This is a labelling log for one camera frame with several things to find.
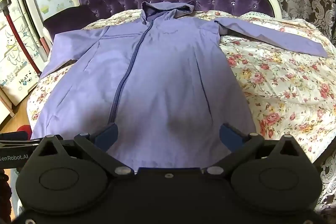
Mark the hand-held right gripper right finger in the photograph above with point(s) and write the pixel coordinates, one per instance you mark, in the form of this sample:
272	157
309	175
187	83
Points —
229	137

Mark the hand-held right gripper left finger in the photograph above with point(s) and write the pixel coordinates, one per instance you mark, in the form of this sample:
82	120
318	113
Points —
106	137

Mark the lavender hooded zip jacket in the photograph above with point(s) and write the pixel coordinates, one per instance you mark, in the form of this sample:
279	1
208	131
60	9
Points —
157	69

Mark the floral bedspread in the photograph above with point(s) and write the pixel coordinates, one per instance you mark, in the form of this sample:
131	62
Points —
283	82

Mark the white rabbit-print cabinet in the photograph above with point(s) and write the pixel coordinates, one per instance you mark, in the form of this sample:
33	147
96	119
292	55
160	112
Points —
13	56

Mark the vacuum cleaner with red tube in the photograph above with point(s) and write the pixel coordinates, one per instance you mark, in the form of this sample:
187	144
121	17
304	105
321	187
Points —
19	35

